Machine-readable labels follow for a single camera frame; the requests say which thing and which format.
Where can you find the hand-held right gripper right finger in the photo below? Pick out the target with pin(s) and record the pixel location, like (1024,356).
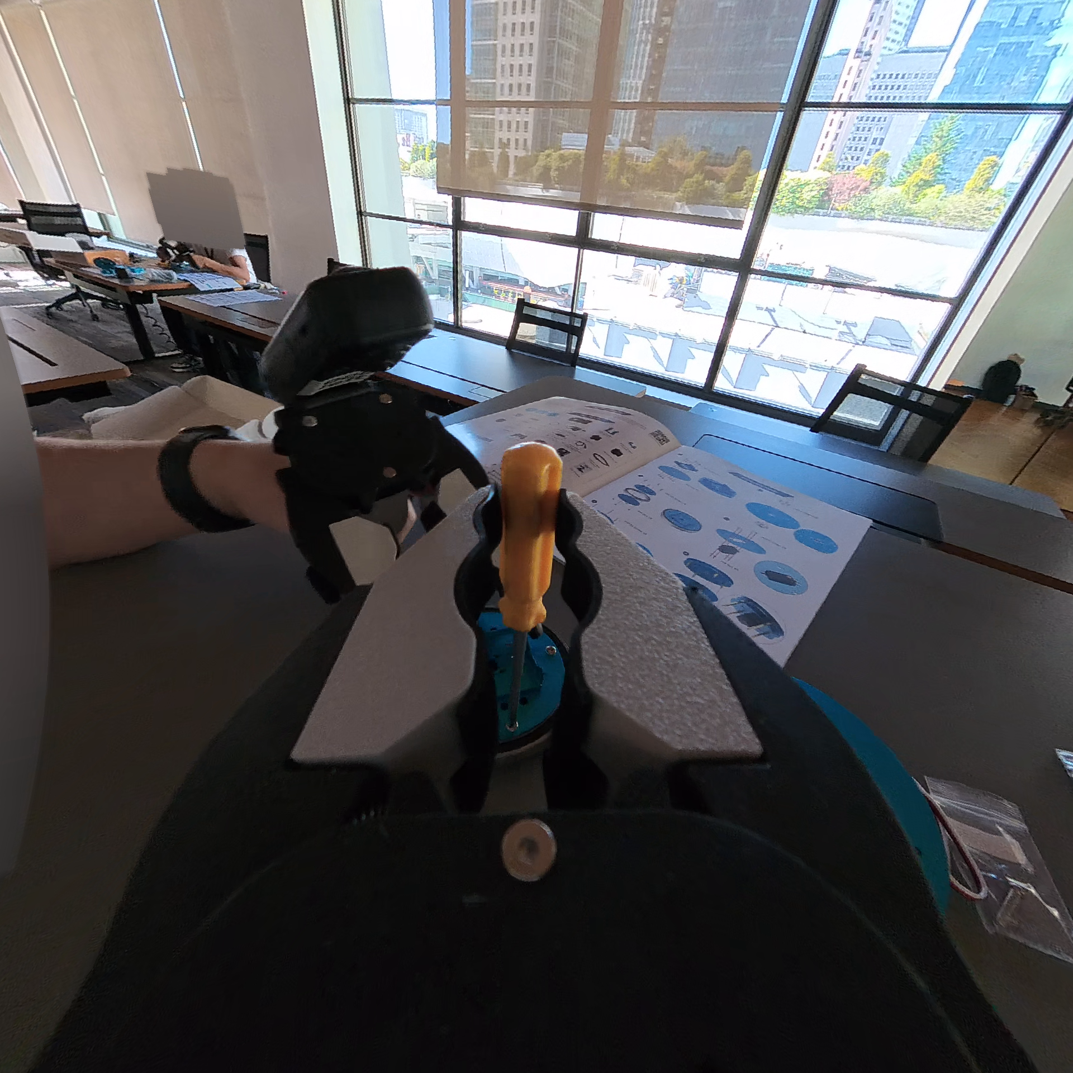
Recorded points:
(654,671)

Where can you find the printed instruction booklet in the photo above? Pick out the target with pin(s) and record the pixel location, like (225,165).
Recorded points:
(738,520)

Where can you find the printed paper sheet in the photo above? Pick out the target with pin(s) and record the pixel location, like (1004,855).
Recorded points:
(235,298)

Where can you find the beige roller blind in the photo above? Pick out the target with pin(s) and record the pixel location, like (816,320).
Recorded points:
(587,126)

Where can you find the large window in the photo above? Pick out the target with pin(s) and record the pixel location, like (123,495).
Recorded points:
(671,293)

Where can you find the black slatted chair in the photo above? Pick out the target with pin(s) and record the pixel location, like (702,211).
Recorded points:
(549,310)
(922,388)

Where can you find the black wristband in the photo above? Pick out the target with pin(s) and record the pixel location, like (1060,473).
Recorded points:
(180,486)

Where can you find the clear bag with white label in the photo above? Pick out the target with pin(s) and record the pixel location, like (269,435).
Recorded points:
(1023,888)

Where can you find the blue round bracket base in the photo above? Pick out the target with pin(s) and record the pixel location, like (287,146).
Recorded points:
(536,671)

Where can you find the blue round plate with servo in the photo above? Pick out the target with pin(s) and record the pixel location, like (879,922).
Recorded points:
(888,779)

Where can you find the person's left hand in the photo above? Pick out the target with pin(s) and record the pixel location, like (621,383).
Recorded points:
(256,482)

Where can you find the white cardboard tray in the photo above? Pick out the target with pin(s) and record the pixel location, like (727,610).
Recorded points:
(201,402)

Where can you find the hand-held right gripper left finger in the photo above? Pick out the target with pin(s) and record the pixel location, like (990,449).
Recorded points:
(394,671)

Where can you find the black office chair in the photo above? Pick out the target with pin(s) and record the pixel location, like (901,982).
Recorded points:
(59,222)

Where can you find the person's left forearm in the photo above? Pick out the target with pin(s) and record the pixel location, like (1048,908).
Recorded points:
(100,503)

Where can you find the dark grey desk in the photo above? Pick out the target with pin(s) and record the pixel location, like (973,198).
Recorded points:
(209,654)

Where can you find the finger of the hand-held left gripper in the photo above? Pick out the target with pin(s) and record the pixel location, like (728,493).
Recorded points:
(365,549)

